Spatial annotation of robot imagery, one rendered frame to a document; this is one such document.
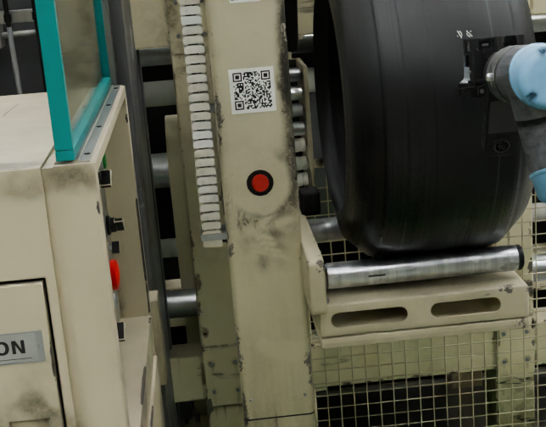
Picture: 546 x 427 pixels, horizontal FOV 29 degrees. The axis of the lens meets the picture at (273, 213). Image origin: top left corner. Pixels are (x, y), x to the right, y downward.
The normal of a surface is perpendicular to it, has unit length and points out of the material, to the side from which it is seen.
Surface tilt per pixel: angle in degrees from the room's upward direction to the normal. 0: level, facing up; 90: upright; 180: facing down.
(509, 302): 90
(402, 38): 65
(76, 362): 90
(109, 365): 90
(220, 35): 90
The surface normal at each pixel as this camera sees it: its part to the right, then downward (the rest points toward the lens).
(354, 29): -0.65, -0.16
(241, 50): 0.07, 0.26
